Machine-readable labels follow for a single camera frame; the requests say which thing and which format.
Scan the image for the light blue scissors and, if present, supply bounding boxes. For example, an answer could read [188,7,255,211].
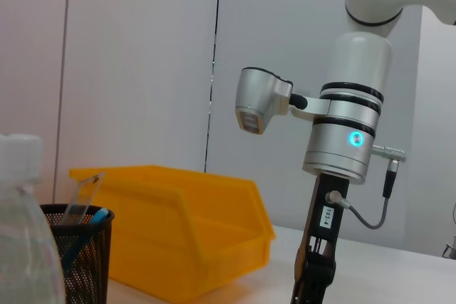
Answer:
[63,206,110,273]

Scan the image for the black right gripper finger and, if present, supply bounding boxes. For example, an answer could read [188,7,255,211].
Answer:
[289,246,338,304]

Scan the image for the black mesh pen holder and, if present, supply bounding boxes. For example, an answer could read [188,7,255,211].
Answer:
[38,204,115,304]

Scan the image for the right wrist cable with plugs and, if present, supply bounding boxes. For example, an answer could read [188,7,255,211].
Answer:
[326,143,408,230]

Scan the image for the yellow plastic bin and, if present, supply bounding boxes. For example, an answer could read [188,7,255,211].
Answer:
[68,164,277,302]

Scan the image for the right wrist camera housing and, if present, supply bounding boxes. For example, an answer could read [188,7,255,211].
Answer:
[234,67,308,137]

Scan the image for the clear green-label water bottle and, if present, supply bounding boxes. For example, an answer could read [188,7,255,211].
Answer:
[0,133,67,304]

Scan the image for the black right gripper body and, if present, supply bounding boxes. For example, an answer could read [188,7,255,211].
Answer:
[298,172,353,259]

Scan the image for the transparent plastic ruler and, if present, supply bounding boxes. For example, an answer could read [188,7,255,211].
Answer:
[63,172,107,226]

